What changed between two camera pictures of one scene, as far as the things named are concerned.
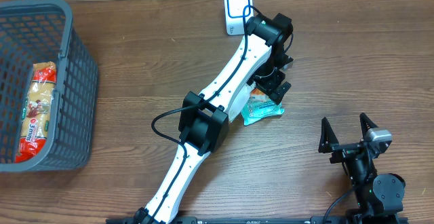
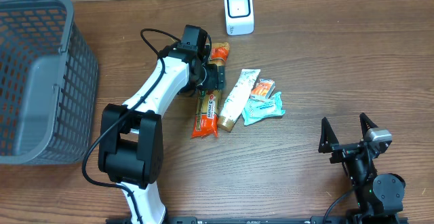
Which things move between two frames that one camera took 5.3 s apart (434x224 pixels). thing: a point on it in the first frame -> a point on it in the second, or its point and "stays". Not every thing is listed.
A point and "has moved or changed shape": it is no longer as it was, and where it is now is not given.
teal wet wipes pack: (253, 110) stays
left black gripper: (268, 87) -> (213, 79)
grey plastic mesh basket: (41, 30) stays
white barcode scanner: (238, 5) stays
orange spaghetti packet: (36, 112) has moved or changed shape
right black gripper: (336, 151) stays
